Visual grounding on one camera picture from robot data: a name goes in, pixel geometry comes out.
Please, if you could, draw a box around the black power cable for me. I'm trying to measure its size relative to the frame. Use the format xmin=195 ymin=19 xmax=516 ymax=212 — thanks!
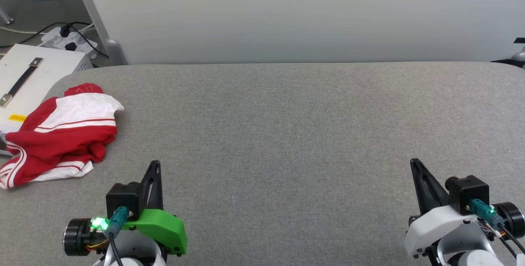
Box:
xmin=0 ymin=22 xmax=110 ymax=58

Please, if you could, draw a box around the white equipment case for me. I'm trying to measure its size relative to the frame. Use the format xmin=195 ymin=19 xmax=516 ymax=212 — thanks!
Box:
xmin=0 ymin=44 xmax=94 ymax=158

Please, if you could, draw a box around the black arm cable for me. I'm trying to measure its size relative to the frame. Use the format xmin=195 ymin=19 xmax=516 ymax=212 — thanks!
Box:
xmin=497 ymin=222 xmax=525 ymax=258
xmin=107 ymin=233 xmax=124 ymax=266

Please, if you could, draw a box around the grey metal table leg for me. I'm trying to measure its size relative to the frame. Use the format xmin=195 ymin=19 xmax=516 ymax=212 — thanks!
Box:
xmin=0 ymin=5 xmax=15 ymax=24

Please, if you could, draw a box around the white partition panel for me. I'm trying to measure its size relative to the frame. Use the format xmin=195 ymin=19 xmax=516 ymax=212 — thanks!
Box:
xmin=73 ymin=0 xmax=525 ymax=65

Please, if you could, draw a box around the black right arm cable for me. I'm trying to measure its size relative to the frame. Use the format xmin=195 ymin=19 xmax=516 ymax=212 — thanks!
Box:
xmin=497 ymin=222 xmax=525 ymax=258

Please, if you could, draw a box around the white floor cable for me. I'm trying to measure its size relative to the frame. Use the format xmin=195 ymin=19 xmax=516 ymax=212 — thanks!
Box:
xmin=0 ymin=26 xmax=41 ymax=36

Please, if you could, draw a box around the white power strip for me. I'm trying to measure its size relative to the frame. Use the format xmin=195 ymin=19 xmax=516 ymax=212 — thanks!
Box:
xmin=41 ymin=27 xmax=99 ymax=59

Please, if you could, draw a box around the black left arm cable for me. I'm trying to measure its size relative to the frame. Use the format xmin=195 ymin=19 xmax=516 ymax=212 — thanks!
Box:
xmin=107 ymin=233 xmax=124 ymax=266

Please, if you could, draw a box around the red and white shirt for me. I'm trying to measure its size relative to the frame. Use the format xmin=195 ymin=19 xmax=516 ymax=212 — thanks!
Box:
xmin=0 ymin=83 xmax=124 ymax=190

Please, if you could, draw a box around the black case carry handle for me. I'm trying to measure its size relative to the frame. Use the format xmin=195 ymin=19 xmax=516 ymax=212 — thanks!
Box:
xmin=0 ymin=57 xmax=44 ymax=108

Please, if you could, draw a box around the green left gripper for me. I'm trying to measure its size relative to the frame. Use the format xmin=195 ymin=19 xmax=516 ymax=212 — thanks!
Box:
xmin=64 ymin=160 xmax=188 ymax=257

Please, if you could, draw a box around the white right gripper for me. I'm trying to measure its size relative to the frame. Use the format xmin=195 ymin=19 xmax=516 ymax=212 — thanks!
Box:
xmin=404 ymin=158 xmax=525 ymax=258

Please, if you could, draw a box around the teal camera cable plug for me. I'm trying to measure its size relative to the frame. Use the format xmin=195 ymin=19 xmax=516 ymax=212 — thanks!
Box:
xmin=468 ymin=199 xmax=505 ymax=229
xmin=107 ymin=206 xmax=132 ymax=238

